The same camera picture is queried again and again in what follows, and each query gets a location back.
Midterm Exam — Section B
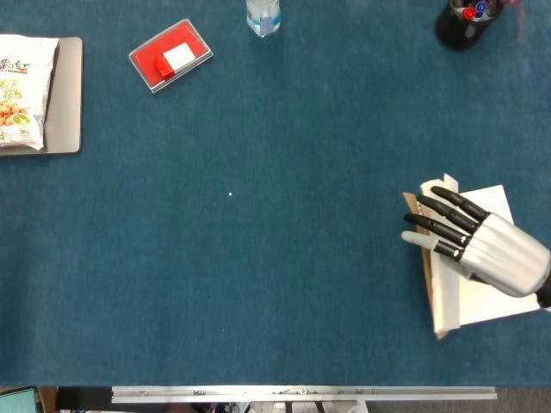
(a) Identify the red stamp pad case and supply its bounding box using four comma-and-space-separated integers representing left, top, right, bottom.
127, 18, 214, 95

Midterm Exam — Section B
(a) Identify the teal flat object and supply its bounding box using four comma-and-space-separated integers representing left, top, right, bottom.
0, 386, 40, 413

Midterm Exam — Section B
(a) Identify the grey closed laptop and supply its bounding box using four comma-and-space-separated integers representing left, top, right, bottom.
0, 36, 84, 157

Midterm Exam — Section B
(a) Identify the kraft cover spiral notebook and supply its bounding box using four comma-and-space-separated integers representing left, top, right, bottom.
401, 173, 543, 341

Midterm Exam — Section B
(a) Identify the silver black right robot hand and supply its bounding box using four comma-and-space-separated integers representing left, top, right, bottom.
400, 185, 551, 299

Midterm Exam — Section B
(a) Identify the upright clear water bottle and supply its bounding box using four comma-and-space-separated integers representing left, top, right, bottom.
245, 0, 282, 38

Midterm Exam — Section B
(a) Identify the black mesh pen holder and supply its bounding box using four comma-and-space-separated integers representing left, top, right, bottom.
434, 0, 505, 52

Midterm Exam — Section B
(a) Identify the red and white stamp block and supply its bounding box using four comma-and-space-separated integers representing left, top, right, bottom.
152, 41, 195, 82

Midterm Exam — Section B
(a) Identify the white snack bag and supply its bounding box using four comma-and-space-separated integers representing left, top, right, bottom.
0, 34, 60, 151

